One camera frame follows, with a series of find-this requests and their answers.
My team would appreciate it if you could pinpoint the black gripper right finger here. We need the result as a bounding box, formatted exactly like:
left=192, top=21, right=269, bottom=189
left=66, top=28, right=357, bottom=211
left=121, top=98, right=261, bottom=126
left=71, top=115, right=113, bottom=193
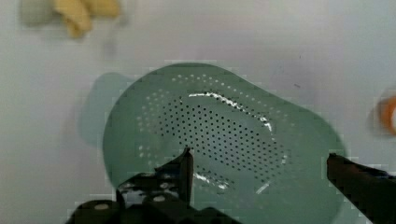
left=326, top=153, right=396, bottom=224

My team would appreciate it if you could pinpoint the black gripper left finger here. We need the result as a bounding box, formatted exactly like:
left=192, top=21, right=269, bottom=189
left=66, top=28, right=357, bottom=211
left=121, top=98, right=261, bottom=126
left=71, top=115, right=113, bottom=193
left=65, top=147, right=240, bottom=224

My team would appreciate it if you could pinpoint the green plastic strainer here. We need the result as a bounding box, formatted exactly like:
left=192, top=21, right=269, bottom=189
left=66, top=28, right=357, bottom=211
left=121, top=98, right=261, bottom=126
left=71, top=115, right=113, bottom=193
left=78, top=62, right=347, bottom=224

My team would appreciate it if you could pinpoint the orange slice toy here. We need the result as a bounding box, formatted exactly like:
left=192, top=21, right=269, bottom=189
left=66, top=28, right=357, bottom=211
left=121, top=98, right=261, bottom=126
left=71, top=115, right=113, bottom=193
left=378, top=96, right=396, bottom=135

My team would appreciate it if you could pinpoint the peeled banana toy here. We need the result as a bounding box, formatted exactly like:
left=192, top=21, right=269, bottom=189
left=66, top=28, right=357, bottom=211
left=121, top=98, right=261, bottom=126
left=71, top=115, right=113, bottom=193
left=21, top=0, right=121, bottom=39

